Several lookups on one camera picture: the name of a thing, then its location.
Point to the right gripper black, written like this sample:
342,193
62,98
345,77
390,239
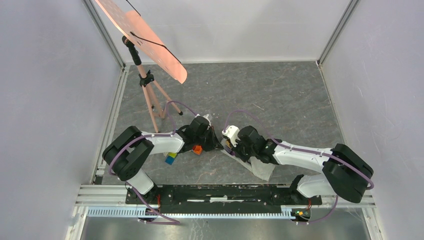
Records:
237,153

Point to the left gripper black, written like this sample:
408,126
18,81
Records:
214,144

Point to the grey cloth napkin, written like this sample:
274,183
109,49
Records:
259,169

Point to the purple fork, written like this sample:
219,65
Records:
227,147

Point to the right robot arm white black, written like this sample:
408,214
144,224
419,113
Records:
339,170

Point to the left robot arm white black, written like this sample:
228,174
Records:
126,155

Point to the colourful toy block pile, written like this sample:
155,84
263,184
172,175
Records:
171,156

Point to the pink perforated music stand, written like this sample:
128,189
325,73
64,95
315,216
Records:
138,36

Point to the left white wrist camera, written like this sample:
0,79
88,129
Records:
203,119

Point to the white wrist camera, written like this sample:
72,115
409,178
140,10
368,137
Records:
230,132
203,119

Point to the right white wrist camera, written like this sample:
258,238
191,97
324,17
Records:
230,132

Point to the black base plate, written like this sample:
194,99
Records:
226,198

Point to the aluminium frame rail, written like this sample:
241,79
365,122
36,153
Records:
123,201

